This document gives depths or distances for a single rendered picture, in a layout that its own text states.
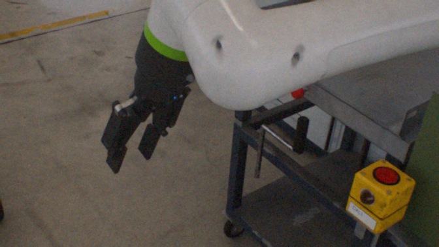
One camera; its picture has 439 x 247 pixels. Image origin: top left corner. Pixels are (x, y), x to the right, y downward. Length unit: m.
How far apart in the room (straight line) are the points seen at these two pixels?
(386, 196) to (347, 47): 0.42
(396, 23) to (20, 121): 2.23
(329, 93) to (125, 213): 1.10
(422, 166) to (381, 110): 0.27
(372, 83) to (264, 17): 0.83
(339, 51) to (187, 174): 1.74
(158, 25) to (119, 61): 2.43
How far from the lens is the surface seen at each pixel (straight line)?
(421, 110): 1.24
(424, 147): 1.04
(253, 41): 0.56
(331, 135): 2.39
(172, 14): 0.64
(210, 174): 2.31
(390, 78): 1.44
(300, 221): 1.92
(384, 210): 1.00
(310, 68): 0.60
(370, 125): 1.26
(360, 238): 1.11
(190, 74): 0.73
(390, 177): 1.01
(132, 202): 2.18
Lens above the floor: 1.52
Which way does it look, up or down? 36 degrees down
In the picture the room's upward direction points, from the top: 4 degrees clockwise
